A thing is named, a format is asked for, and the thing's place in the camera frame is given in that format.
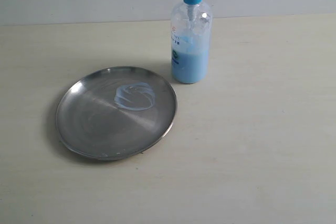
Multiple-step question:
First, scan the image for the pale blue soap blob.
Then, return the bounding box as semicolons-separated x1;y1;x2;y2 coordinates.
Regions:
114;82;155;111

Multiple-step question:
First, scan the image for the blue pump soap bottle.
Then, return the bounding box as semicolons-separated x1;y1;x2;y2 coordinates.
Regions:
171;0;213;84

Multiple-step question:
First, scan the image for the round steel plate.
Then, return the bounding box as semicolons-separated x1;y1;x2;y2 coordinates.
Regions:
55;66;177;161

